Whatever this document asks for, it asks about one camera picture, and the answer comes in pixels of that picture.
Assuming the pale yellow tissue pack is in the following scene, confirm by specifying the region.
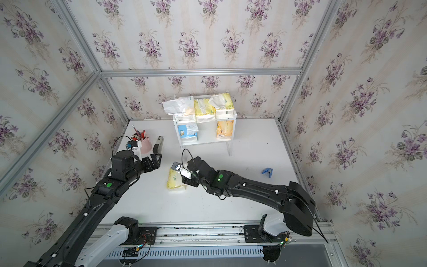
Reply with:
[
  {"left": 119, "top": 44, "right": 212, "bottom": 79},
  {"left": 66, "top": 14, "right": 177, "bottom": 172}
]
[{"left": 166, "top": 169, "right": 186, "bottom": 191}]

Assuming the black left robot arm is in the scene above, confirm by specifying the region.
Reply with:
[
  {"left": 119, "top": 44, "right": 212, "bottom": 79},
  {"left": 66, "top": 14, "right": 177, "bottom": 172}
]
[{"left": 25, "top": 150, "right": 162, "bottom": 267}]

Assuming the blue tissue pack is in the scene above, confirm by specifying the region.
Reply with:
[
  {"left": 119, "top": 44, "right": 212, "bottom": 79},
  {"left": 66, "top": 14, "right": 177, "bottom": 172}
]
[{"left": 177, "top": 123, "right": 199, "bottom": 142}]

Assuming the white green tissue pack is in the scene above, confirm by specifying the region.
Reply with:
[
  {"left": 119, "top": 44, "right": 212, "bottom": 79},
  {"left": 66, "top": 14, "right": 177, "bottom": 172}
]
[{"left": 162, "top": 96, "right": 196, "bottom": 124}]

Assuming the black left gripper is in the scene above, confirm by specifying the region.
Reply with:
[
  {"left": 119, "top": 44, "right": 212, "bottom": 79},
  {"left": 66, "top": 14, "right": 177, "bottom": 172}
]
[{"left": 123, "top": 152, "right": 161, "bottom": 185}]

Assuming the pink metal pen bucket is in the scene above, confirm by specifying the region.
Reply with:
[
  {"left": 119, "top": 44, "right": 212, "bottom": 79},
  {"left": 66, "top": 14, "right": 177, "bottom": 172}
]
[{"left": 132, "top": 130, "right": 152, "bottom": 155}]

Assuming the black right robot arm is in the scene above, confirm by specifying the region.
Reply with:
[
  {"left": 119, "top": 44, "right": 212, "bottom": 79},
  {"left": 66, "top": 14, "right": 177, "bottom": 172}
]
[{"left": 178, "top": 157, "right": 316, "bottom": 237}]

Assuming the orange tissue pack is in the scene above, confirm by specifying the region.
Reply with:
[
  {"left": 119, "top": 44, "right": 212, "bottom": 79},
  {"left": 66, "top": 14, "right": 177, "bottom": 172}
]
[{"left": 216, "top": 120, "right": 234, "bottom": 140}]

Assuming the white wire shelf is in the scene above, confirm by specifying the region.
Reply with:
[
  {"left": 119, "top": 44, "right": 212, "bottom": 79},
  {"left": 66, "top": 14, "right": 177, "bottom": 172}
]
[{"left": 172, "top": 111, "right": 237, "bottom": 156}]

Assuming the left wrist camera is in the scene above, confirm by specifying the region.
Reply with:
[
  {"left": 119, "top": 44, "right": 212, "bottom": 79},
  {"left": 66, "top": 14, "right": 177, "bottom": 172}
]
[{"left": 126, "top": 140, "right": 141, "bottom": 158}]

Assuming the blue clip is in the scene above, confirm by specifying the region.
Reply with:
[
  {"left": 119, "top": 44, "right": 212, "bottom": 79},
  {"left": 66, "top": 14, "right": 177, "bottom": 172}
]
[{"left": 261, "top": 168, "right": 273, "bottom": 179}]

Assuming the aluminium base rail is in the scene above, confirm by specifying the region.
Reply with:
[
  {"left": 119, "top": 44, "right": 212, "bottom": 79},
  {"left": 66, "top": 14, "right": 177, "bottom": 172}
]
[{"left": 105, "top": 221, "right": 338, "bottom": 263}]

